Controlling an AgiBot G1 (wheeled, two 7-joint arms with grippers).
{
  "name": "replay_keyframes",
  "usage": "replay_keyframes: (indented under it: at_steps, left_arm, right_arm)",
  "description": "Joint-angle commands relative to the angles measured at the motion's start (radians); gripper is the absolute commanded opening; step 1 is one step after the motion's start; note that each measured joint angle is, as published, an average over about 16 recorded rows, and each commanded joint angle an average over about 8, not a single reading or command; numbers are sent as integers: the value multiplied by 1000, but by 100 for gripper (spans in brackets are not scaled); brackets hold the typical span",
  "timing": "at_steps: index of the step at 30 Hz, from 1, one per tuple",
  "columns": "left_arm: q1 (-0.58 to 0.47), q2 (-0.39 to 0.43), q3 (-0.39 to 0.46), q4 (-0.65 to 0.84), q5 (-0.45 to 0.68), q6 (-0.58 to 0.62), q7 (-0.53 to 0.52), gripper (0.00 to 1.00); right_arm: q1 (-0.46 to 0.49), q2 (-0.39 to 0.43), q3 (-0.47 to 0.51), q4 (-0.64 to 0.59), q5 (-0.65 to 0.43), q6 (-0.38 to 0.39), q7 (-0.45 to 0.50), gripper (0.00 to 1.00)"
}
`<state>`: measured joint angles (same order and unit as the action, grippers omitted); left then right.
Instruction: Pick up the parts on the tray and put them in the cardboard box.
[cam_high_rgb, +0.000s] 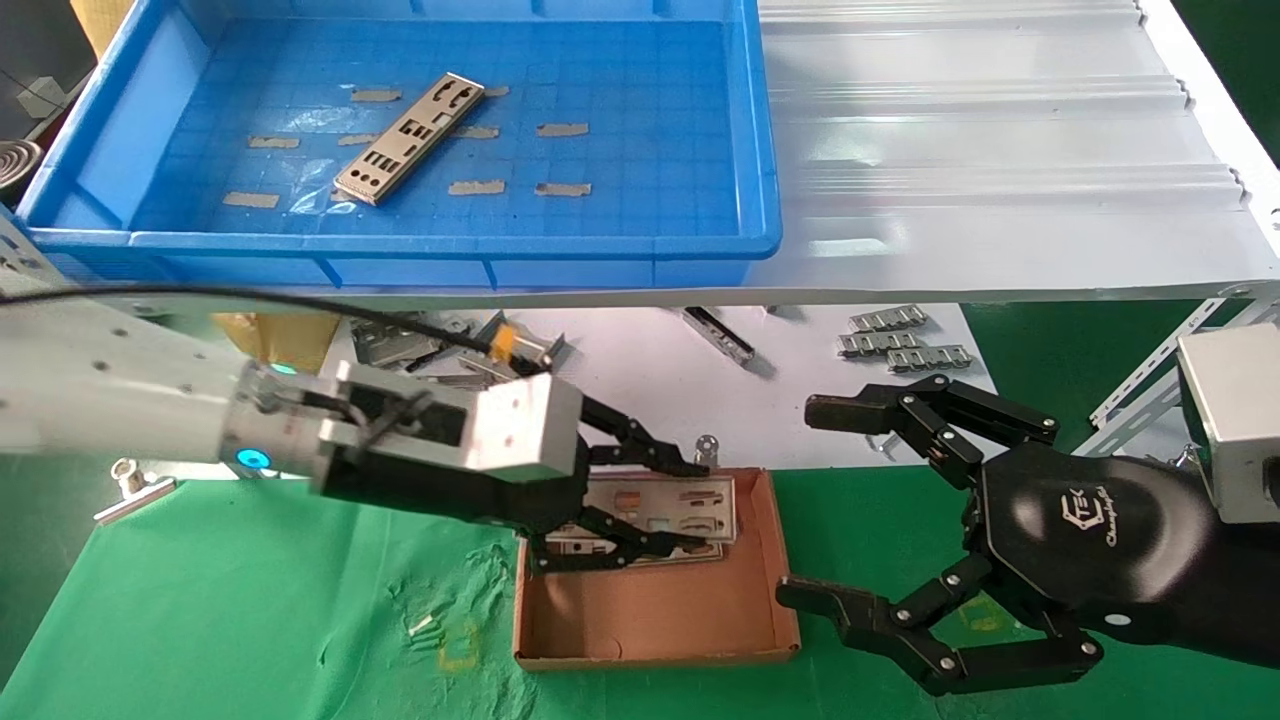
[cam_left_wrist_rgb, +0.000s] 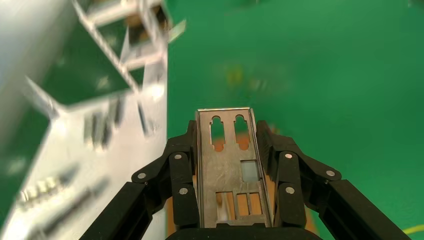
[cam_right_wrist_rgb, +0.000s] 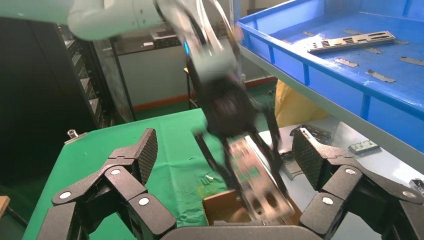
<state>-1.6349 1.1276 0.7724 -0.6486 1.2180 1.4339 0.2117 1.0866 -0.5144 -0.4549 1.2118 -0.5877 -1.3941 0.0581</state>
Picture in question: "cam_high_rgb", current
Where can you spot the silver metal IO shield plate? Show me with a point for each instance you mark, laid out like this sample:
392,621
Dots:
405,143
580,545
715,500

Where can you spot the brown cardboard box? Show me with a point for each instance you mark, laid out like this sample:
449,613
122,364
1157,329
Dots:
660,620

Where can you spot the narrow metal rail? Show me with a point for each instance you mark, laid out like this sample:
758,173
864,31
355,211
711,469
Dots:
720,335

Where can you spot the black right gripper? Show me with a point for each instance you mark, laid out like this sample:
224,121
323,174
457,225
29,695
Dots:
1090,540

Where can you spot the metal spiral coil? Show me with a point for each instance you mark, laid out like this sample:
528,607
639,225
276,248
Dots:
15,160

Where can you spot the grey slotted angle post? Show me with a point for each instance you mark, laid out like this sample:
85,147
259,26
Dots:
20,255
1125,430
1160,355

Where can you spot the open box-shaped metal bracket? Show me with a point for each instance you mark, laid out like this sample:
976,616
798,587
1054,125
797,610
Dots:
540,350

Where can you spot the white table board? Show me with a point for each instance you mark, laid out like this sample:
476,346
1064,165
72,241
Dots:
800,400

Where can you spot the tan cardboard piece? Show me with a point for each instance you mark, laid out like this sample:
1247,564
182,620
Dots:
95,15

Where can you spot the small silver metal part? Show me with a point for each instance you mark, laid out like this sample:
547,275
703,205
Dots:
882,447

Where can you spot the blue plastic tray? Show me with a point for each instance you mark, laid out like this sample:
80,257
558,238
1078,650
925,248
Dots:
620,80

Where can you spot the yellow woven bag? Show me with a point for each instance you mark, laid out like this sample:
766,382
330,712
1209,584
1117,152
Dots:
290,340

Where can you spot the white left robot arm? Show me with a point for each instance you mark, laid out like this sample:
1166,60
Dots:
120,390

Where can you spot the grey metal block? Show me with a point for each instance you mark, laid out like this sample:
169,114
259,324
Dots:
40,95

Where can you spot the tiny clear plastic piece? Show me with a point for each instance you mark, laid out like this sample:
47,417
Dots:
422,625

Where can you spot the small metal connector shield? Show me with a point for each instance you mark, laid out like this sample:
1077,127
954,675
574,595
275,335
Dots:
880,343
930,357
888,318

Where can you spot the flat grey metal bracket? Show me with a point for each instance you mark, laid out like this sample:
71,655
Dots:
385,345

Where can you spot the green cloth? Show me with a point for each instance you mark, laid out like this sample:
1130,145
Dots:
250,600

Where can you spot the white metal shelf board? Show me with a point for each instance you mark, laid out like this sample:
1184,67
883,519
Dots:
1000,150

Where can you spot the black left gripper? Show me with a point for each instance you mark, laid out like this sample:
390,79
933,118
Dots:
480,500

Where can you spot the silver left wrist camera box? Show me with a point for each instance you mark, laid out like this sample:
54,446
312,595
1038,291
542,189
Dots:
520,430

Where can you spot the small perforated metal piece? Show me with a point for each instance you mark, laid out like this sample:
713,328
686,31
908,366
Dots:
458,325

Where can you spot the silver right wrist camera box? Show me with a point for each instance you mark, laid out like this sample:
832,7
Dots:
1240,420

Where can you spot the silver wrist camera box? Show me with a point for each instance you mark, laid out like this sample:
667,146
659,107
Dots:
520,430
1240,420

